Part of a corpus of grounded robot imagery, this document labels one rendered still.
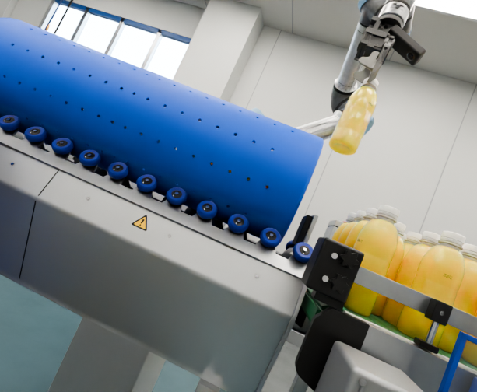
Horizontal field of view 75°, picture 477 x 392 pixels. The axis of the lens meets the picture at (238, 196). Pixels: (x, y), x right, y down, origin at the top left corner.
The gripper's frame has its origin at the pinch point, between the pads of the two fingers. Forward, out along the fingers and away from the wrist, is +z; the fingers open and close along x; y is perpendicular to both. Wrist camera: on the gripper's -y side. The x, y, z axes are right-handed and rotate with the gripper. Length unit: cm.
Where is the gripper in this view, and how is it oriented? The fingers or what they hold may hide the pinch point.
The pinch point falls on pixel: (370, 84)
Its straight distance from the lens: 95.6
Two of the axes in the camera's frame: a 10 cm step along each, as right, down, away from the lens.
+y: -8.8, -4.1, 2.3
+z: -4.5, 8.7, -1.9
